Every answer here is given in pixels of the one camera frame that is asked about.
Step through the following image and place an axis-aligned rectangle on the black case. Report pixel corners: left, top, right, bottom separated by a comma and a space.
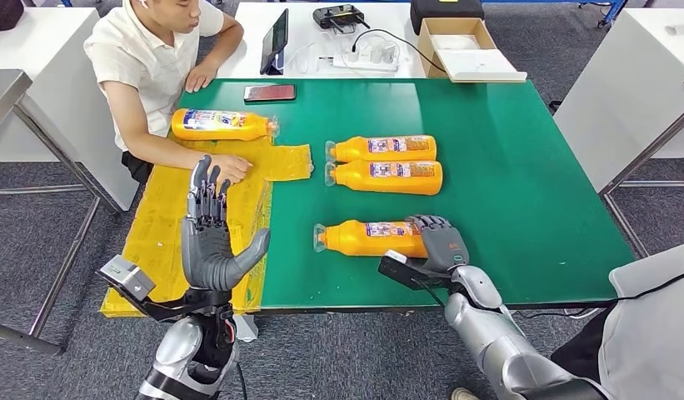
410, 0, 485, 35

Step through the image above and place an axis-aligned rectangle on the dark bag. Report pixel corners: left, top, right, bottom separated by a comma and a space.
0, 0, 25, 34

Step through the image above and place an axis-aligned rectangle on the steel table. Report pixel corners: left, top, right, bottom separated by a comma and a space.
0, 68, 122, 354

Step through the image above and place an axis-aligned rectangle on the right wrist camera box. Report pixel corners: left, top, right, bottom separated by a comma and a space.
377, 249, 453, 292

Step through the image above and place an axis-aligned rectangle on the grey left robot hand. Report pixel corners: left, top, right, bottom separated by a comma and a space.
180, 154, 272, 293

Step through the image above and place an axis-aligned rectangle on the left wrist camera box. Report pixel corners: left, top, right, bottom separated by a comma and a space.
96, 254, 157, 303

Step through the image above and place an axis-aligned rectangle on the black router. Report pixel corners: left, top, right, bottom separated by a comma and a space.
312, 3, 372, 34

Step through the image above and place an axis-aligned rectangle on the orange detergent bottle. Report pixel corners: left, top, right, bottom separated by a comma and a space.
325, 135, 438, 164
312, 219, 431, 258
324, 160, 444, 197
171, 107, 280, 143

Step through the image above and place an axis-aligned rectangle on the white table foot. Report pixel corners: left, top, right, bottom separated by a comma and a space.
231, 313, 260, 343

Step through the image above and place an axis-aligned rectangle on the person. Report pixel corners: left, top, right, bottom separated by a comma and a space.
82, 0, 254, 186
452, 240, 684, 400

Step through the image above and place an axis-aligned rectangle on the green table mat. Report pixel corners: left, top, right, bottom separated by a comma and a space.
176, 77, 637, 310

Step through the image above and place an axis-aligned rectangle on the black power cable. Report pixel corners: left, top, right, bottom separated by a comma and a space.
351, 28, 447, 76

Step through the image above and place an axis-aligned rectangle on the thin black cable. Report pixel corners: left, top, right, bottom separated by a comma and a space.
410, 269, 684, 322

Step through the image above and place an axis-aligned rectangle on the yellow plastic sheet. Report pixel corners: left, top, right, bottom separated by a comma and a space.
100, 135, 314, 320

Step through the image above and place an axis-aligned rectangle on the blue metal frame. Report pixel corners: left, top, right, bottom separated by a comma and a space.
578, 0, 630, 28

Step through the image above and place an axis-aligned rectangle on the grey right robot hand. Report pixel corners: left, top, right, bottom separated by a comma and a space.
406, 214, 471, 274

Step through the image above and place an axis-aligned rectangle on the white power strip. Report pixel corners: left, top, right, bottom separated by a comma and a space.
331, 43, 401, 73

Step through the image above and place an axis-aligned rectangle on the white foam packaging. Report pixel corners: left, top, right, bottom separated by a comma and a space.
429, 33, 529, 83

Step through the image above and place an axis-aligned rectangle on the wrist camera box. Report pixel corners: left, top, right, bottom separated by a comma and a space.
377, 249, 453, 292
96, 254, 157, 303

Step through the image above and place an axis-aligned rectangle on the white desk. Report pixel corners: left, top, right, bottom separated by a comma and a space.
215, 1, 428, 79
552, 7, 684, 261
0, 6, 139, 211

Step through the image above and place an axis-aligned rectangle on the open cardboard box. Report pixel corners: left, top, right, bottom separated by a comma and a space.
417, 17, 529, 84

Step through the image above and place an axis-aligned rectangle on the dark red smartphone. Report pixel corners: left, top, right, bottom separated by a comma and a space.
242, 83, 297, 104

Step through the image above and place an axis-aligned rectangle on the black tablet on stand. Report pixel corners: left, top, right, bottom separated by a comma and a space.
259, 7, 290, 77

